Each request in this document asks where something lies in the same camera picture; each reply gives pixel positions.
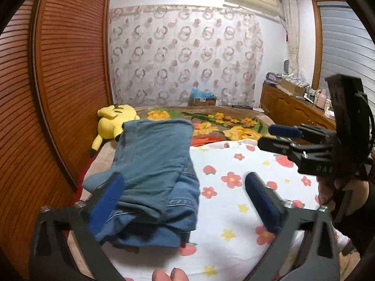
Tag teal green pants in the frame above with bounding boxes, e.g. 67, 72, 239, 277
83, 119, 193, 223

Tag person's right hand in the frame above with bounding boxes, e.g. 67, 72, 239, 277
317, 176, 370, 216

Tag wooden dresser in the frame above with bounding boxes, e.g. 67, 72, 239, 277
260, 83, 336, 130

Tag clutter on dresser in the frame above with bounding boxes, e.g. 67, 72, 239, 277
263, 72, 334, 120

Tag folded blue denim jeans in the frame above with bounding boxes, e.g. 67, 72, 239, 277
94, 154, 201, 248

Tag white strawberry flower sheet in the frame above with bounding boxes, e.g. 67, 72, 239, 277
100, 138, 351, 281

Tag yellow Pikachu plush toy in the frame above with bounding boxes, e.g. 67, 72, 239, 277
90, 105, 140, 156

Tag floral brown blanket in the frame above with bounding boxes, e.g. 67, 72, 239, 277
74, 105, 276, 203

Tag cardboard box with blue bag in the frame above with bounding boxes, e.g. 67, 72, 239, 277
187, 88, 217, 107

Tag window with grey blind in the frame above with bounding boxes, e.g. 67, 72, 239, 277
312, 0, 375, 110

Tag person's toes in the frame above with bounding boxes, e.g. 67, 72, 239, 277
152, 268, 189, 281

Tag circle patterned curtain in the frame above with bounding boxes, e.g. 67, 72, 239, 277
108, 4, 264, 107

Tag brown louvered wardrobe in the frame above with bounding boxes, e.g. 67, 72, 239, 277
1, 0, 113, 280

